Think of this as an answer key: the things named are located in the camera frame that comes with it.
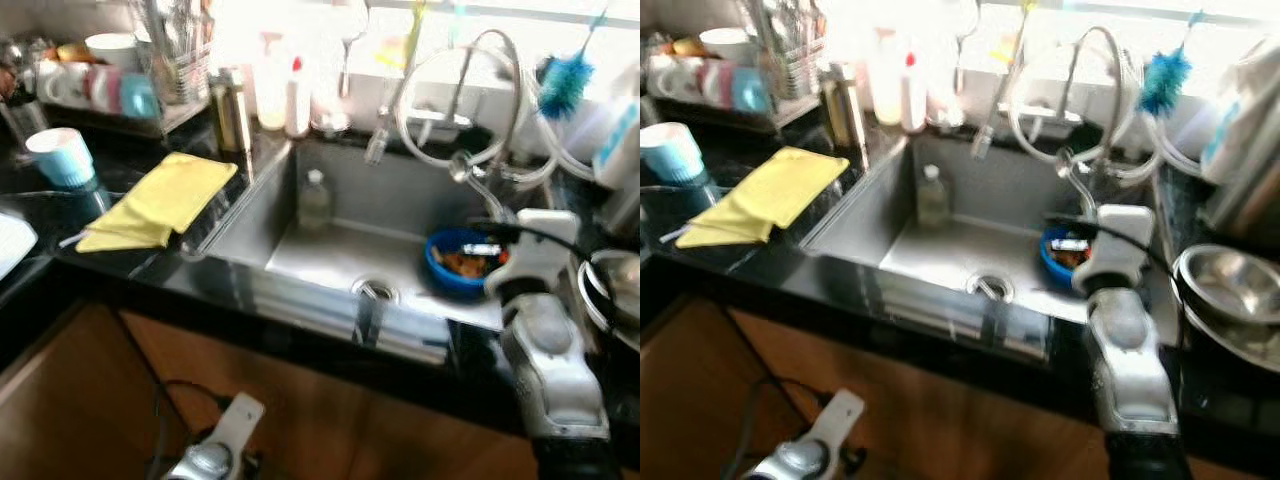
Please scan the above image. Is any medium steel bowl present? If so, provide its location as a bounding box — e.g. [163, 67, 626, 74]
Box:
[1185, 250, 1280, 326]
[590, 258, 641, 321]

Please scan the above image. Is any blue plastic bowl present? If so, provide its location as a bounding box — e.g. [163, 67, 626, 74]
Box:
[424, 228, 511, 303]
[1038, 225, 1091, 291]

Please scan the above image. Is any stainless steel sink basin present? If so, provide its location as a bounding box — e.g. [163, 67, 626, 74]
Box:
[800, 133, 1161, 326]
[195, 138, 561, 331]

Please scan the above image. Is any large steel basin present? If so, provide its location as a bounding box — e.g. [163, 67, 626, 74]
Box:
[1170, 243, 1280, 373]
[578, 248, 641, 351]

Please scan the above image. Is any clear plastic bottle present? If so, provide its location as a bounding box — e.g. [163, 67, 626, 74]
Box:
[297, 168, 333, 233]
[915, 163, 951, 229]

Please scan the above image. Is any white jug with blue label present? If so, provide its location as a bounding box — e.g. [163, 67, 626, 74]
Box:
[1195, 40, 1280, 186]
[580, 90, 641, 191]

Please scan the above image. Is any steel spring pull-down faucet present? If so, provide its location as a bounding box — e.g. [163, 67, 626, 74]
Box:
[970, 25, 1141, 216]
[365, 28, 531, 226]

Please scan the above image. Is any blue bottle brush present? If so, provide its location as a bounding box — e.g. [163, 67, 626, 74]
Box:
[535, 10, 611, 121]
[1138, 10, 1211, 119]

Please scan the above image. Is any brown wooden cabinet door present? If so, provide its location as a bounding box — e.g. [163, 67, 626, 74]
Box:
[725, 305, 1011, 480]
[0, 300, 166, 480]
[350, 395, 541, 480]
[980, 390, 1280, 480]
[118, 310, 401, 480]
[640, 295, 761, 480]

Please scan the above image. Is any white and blue cup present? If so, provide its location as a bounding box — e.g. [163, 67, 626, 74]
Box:
[25, 127, 98, 191]
[640, 122, 706, 186]

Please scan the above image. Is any hanging steel ladle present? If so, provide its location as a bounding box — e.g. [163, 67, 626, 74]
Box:
[335, 0, 371, 101]
[945, 0, 986, 96]

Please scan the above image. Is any white bottle with red cap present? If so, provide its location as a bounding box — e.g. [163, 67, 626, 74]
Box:
[898, 50, 927, 133]
[284, 55, 313, 139]

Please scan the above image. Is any white mug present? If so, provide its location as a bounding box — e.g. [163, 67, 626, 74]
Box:
[648, 55, 703, 101]
[35, 60, 91, 106]

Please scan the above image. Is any pale yellow liquid bottle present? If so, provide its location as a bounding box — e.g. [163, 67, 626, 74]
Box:
[865, 25, 903, 126]
[252, 30, 289, 131]

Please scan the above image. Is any gold steel thermos flask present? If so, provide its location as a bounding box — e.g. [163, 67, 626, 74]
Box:
[820, 62, 869, 166]
[208, 67, 253, 156]

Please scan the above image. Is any pink mug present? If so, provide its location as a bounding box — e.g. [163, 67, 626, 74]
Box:
[697, 60, 739, 109]
[85, 65, 126, 113]

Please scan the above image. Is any yellow cloth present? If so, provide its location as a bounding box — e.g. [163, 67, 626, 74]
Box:
[75, 152, 239, 253]
[675, 146, 851, 249]

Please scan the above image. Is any light blue mug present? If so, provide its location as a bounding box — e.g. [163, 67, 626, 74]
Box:
[730, 67, 773, 114]
[118, 72, 161, 119]

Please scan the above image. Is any white ceramic bowl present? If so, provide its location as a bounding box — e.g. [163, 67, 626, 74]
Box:
[697, 28, 753, 63]
[84, 33, 141, 71]

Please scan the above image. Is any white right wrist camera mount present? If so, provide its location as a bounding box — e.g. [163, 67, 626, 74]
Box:
[485, 209, 581, 299]
[1072, 204, 1154, 296]

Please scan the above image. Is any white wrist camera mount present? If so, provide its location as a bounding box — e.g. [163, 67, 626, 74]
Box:
[805, 388, 867, 456]
[485, 209, 581, 299]
[1072, 204, 1154, 296]
[205, 392, 267, 461]

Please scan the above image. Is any white flexible hose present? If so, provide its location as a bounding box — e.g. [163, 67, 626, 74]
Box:
[1005, 40, 1206, 186]
[395, 45, 601, 186]

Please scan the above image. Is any steel wire dish rack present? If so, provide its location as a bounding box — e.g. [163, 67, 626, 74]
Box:
[0, 0, 216, 139]
[640, 0, 831, 133]

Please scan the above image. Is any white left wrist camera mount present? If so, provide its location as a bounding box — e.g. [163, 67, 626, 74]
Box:
[805, 388, 867, 456]
[205, 392, 267, 461]

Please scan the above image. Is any wire cutlery basket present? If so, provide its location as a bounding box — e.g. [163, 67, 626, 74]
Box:
[745, 0, 829, 101]
[135, 0, 216, 106]

